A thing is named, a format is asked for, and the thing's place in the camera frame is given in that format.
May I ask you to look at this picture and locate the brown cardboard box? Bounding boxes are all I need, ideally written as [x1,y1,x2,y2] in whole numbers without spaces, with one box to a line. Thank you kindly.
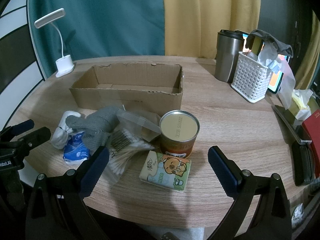
[69,62,184,116]

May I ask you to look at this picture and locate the cartoon tissue pack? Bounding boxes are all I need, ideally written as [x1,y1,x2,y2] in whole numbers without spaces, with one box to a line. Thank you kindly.
[139,151,191,191]

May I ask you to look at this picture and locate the dark grey cloth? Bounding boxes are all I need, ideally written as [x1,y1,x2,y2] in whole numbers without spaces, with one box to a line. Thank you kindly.
[245,29,294,58]

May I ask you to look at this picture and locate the white desk lamp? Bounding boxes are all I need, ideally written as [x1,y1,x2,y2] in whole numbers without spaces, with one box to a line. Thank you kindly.
[34,8,75,78]

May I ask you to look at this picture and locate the clear plastic bag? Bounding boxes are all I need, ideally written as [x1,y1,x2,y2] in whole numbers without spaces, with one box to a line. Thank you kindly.
[258,44,296,109]

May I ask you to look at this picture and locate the steel travel mug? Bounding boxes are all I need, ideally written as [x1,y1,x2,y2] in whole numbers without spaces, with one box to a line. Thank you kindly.
[214,29,245,83]

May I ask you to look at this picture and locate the grey sock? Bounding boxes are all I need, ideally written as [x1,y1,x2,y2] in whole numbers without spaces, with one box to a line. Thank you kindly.
[66,106,120,152]

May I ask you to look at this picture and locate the cotton swabs bag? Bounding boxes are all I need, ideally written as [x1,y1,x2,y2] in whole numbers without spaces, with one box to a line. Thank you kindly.
[102,128,155,186]

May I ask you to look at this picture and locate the teal curtain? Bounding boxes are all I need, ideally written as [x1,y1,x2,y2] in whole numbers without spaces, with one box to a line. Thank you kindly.
[28,0,165,76]

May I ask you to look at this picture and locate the yellow sticky notes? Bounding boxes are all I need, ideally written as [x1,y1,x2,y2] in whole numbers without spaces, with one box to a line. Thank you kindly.
[289,89,313,121]

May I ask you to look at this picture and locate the black flat device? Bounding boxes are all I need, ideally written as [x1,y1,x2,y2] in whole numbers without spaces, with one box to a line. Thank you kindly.
[272,105,312,145]

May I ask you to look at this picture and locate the yellow curtain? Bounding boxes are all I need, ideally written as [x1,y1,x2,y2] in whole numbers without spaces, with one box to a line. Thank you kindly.
[164,0,261,59]

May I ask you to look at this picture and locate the orange tin can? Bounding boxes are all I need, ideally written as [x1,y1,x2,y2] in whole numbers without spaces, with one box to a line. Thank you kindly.
[159,109,200,158]

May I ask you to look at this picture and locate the white plastic basket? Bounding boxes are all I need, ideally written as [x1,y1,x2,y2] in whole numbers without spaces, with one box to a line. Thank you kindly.
[231,52,272,103]

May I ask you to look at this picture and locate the red box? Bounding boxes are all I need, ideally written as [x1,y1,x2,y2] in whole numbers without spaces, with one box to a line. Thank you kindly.
[302,109,320,178]

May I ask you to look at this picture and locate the white sock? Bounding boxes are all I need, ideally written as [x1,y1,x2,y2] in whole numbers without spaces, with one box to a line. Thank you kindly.
[50,111,81,150]

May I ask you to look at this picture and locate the blue tissue pack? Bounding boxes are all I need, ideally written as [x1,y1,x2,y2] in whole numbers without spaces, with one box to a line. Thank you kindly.
[63,131,91,165]

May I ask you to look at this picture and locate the clear zip bag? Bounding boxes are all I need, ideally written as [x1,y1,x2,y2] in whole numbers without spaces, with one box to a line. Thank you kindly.
[117,110,161,142]

